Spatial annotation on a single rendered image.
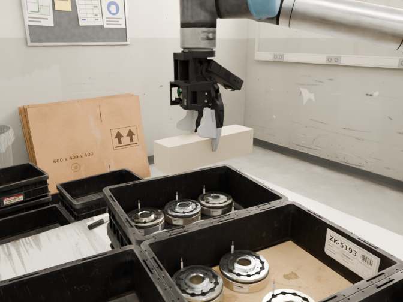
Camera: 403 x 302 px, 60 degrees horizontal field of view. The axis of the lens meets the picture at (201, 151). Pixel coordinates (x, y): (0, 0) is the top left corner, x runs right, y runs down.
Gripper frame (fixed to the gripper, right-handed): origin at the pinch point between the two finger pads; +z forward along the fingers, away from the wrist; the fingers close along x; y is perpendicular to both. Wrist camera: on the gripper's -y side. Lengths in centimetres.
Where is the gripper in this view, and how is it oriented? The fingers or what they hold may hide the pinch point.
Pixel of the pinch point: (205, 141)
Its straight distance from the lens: 78.6
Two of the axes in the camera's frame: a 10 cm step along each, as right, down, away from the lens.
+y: -7.9, 1.9, -5.9
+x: 6.2, 2.4, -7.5
